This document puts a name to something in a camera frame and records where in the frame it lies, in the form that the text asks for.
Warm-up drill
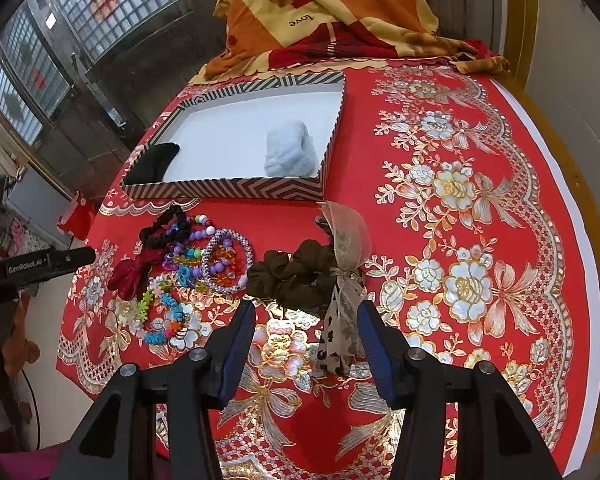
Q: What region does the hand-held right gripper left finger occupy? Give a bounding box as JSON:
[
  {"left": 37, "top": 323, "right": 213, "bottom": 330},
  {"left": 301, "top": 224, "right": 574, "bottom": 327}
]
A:
[{"left": 50, "top": 300, "right": 257, "bottom": 480}]

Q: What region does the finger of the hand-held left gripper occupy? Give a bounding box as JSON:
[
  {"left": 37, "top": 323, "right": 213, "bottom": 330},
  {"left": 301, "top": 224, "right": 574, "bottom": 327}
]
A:
[{"left": 0, "top": 247, "right": 97, "bottom": 288}]

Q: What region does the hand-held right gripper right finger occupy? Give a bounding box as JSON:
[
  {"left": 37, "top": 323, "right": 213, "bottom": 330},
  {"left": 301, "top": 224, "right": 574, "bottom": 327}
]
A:
[{"left": 355, "top": 301, "right": 563, "bottom": 480}]

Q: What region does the dark red bow scrunchie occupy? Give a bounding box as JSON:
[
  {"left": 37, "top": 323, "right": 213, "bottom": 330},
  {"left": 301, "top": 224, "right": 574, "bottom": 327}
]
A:
[{"left": 107, "top": 247, "right": 164, "bottom": 301}]

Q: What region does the multicolour plastic bead bracelet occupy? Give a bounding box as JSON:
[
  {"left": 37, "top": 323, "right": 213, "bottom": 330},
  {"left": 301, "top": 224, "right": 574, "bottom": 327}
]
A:
[{"left": 161, "top": 240, "right": 207, "bottom": 288}]

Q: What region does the black scrunchie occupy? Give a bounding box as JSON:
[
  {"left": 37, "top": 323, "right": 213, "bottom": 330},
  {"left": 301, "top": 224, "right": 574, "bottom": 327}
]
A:
[{"left": 139, "top": 205, "right": 192, "bottom": 252}]

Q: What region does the sheer spotted bow hair tie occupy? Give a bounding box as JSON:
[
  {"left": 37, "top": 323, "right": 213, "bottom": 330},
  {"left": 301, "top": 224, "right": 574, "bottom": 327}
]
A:
[{"left": 314, "top": 201, "right": 374, "bottom": 377}]

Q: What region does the striped cardboard box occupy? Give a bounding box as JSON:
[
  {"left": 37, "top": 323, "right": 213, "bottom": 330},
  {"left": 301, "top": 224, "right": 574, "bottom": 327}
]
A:
[{"left": 119, "top": 71, "right": 347, "bottom": 202}]

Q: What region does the brown plush toy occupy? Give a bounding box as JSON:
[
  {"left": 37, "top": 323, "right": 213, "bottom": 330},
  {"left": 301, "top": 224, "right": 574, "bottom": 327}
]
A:
[{"left": 2, "top": 300, "right": 42, "bottom": 377}]

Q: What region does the brown scrunchie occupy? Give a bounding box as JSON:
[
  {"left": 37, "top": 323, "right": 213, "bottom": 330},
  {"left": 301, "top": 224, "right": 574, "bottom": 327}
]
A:
[{"left": 245, "top": 239, "right": 339, "bottom": 312}]

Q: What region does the black cloth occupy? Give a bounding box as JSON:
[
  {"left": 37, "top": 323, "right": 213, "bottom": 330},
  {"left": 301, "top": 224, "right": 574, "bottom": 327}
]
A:
[{"left": 125, "top": 142, "right": 181, "bottom": 184}]

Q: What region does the red floral tablecloth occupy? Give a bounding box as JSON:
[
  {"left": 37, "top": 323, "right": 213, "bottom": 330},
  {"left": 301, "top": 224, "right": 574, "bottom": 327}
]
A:
[{"left": 57, "top": 57, "right": 600, "bottom": 480}]

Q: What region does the glass block window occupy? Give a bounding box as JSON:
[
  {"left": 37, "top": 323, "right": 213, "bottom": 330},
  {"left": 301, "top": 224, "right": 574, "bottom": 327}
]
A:
[
  {"left": 47, "top": 0, "right": 192, "bottom": 64},
  {"left": 0, "top": 9, "right": 72, "bottom": 147}
]

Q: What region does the orange floral blanket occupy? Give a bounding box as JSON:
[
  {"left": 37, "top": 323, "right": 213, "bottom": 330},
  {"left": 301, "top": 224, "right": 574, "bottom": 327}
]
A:
[{"left": 187, "top": 0, "right": 512, "bottom": 86}]

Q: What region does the purple white beaded bracelet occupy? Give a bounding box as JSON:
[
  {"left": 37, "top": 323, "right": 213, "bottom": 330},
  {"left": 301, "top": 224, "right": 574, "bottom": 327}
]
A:
[{"left": 200, "top": 228, "right": 256, "bottom": 295}]

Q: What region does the orange translucent bead bracelet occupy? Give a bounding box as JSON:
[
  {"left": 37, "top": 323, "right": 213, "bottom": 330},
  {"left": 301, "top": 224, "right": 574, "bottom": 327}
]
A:
[{"left": 209, "top": 239, "right": 247, "bottom": 281}]

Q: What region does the purple round bead bracelet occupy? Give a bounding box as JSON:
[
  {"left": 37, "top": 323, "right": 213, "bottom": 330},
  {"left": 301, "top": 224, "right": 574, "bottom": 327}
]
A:
[{"left": 179, "top": 213, "right": 217, "bottom": 261}]

